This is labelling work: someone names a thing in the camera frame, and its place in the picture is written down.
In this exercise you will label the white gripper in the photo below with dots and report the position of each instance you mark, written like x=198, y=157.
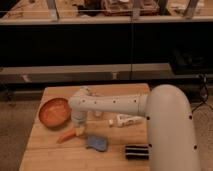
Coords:
x=78, y=118

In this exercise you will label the orange pepper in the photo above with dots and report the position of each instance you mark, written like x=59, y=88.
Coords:
x=67, y=135

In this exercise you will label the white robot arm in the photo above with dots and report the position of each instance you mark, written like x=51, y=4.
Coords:
x=171, y=135

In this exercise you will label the orange bowl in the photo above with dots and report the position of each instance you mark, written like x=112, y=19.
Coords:
x=54, y=112

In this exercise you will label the blue cloth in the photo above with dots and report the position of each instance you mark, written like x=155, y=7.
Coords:
x=98, y=143

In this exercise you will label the white tube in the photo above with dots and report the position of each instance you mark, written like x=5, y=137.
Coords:
x=122, y=120

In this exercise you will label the black rectangular block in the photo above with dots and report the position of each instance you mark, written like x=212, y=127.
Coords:
x=136, y=152

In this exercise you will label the dark shelf unit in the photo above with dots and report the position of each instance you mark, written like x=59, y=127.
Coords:
x=94, y=51

